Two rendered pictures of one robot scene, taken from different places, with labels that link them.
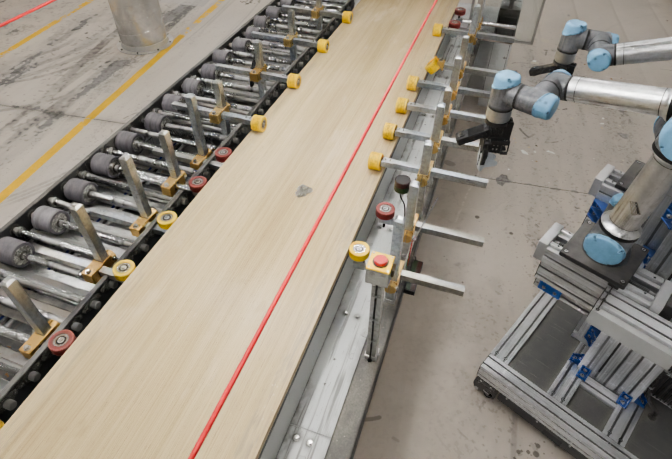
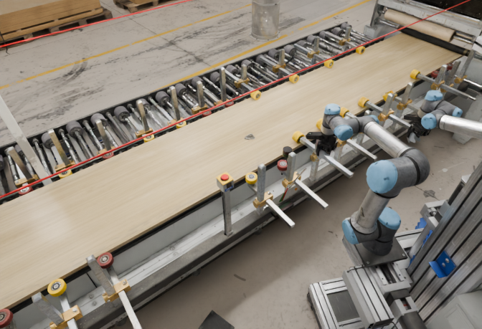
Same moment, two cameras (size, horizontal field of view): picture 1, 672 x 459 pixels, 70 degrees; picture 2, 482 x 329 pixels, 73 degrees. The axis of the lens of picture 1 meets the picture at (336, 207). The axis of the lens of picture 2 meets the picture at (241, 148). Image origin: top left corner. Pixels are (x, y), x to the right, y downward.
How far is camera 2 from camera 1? 0.92 m
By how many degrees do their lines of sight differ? 25
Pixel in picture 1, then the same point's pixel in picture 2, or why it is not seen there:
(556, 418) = not seen: outside the picture
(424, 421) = (266, 297)
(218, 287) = (176, 163)
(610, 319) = (350, 280)
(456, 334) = (320, 265)
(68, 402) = (93, 178)
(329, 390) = (201, 238)
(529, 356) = (345, 298)
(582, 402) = not seen: outside the picture
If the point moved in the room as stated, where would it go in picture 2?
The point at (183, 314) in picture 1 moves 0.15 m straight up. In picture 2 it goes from (154, 167) to (150, 151)
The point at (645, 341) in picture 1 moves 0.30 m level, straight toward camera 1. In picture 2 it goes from (359, 303) to (296, 310)
